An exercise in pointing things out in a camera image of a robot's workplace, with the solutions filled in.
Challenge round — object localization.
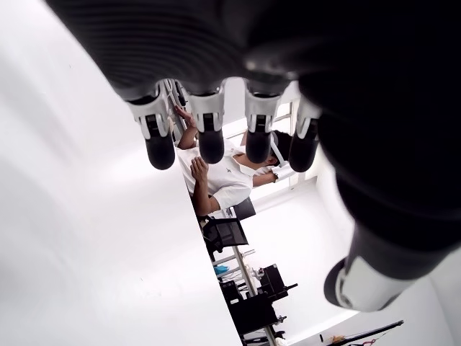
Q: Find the dark grey flat panel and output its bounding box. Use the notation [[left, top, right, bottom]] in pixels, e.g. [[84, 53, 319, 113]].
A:
[[235, 197, 257, 222]]

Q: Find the person in white shirt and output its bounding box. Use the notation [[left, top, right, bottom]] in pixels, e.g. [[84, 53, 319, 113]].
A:
[[175, 106, 289, 218]]

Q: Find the black machine block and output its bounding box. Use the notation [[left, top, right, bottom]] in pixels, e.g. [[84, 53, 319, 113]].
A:
[[258, 264, 299, 302]]

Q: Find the black folding chair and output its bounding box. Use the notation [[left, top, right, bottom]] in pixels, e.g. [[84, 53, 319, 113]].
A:
[[200, 217, 250, 255]]

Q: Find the white ladder rail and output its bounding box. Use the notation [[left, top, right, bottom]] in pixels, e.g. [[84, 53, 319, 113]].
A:
[[210, 244, 280, 346]]

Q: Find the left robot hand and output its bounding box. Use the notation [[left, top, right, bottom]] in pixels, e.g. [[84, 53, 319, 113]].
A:
[[42, 0, 461, 313]]

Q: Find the white VR headset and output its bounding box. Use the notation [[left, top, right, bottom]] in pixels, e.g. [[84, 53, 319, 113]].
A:
[[269, 131, 293, 170]]

